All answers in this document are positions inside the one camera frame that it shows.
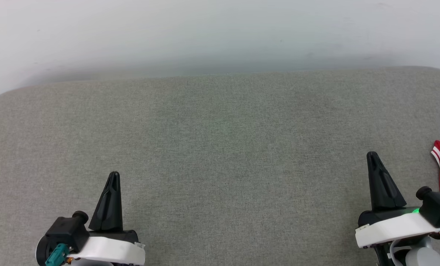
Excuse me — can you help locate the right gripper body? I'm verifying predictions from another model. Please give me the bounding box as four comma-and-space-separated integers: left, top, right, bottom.
355, 207, 440, 249

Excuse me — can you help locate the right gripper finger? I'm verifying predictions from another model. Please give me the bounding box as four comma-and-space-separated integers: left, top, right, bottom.
367, 151, 387, 212
372, 151, 407, 210

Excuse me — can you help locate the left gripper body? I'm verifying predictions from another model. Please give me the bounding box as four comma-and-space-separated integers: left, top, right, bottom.
36, 229, 146, 266

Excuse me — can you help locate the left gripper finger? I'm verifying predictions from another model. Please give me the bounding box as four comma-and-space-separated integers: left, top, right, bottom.
107, 171, 123, 232
89, 171, 114, 232

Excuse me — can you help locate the left camera teal connector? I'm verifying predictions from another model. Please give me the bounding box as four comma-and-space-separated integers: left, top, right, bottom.
45, 243, 70, 266

